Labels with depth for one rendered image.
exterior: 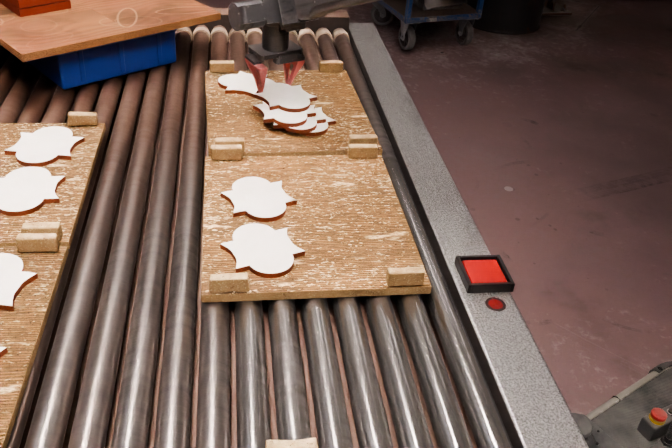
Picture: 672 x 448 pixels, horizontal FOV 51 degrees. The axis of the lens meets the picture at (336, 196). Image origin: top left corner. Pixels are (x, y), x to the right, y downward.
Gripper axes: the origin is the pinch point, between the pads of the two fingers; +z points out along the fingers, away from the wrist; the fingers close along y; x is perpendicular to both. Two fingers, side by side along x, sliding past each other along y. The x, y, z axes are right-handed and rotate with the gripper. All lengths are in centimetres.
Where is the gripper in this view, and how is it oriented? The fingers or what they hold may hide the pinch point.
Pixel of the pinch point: (274, 86)
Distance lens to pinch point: 160.4
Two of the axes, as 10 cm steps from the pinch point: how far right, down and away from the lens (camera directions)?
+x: -5.5, -5.0, 6.7
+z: -0.7, 8.3, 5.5
